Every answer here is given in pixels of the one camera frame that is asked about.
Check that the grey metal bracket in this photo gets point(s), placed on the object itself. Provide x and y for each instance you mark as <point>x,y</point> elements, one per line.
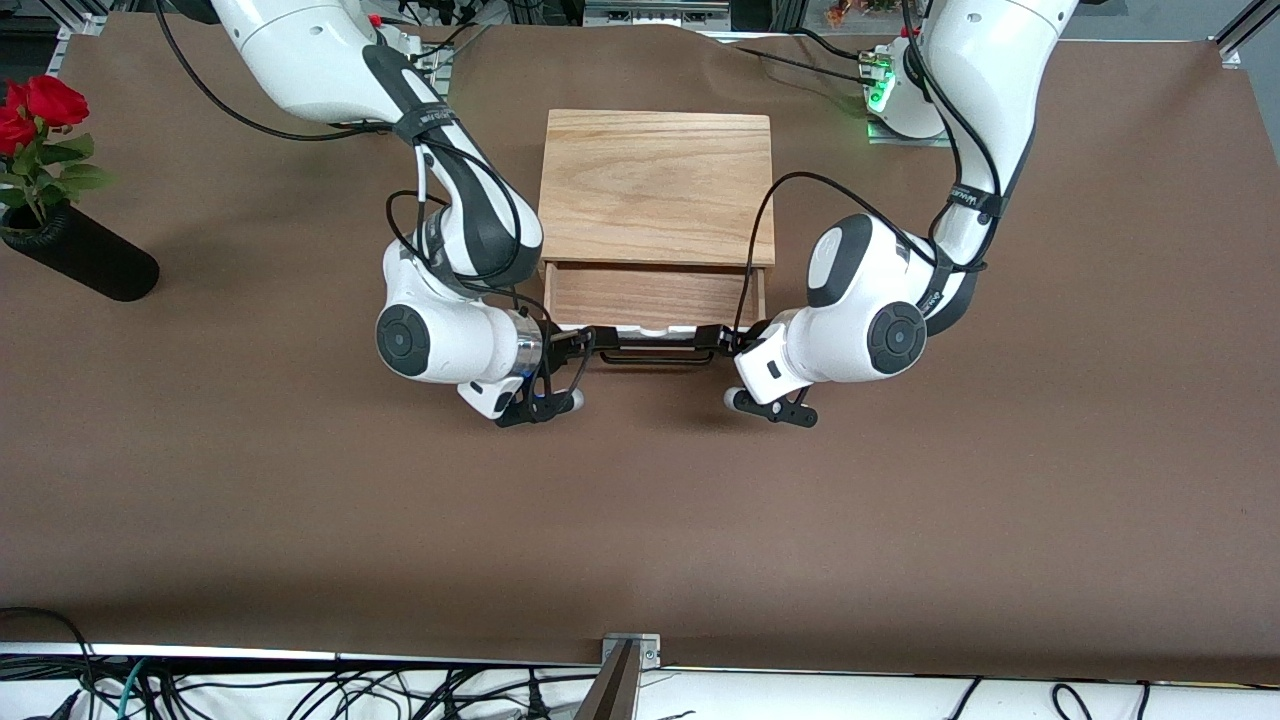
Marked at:
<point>648,650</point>

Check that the black cylindrical vase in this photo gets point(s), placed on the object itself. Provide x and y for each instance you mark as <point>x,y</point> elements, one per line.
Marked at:
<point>80,260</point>

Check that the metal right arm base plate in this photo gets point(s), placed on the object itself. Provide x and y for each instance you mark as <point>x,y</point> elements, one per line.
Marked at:
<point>440,75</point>

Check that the red artificial rose stem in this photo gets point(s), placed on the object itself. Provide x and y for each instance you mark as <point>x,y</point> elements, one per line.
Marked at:
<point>50,100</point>

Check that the dark tapered metal post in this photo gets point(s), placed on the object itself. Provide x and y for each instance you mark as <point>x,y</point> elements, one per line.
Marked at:
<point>612,695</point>

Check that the light wooden cabinet box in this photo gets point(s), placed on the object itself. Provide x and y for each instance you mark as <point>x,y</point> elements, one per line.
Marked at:
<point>655,185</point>

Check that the brown table cover cloth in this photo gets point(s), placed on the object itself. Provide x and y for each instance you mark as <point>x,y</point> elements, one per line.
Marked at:
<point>640,500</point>

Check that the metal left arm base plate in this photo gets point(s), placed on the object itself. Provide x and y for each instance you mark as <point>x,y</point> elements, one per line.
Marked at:
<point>900,142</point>

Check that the aluminium frame profile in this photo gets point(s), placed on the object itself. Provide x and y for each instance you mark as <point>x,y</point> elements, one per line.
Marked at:
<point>75,15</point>
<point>1238,30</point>

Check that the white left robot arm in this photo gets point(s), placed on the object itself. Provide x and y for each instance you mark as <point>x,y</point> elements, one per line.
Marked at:
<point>990,60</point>

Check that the grey metal rack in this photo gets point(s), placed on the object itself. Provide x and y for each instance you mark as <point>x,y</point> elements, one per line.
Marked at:
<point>655,12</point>

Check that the orange dried foliage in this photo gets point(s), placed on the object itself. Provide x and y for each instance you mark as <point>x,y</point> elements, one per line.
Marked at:
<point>860,10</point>

